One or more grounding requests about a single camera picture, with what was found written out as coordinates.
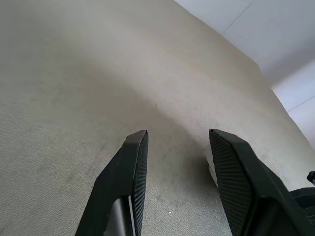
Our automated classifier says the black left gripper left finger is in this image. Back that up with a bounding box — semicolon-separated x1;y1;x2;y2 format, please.
75;129;149;236

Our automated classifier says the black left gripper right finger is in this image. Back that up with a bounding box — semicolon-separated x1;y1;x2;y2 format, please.
208;128;315;236

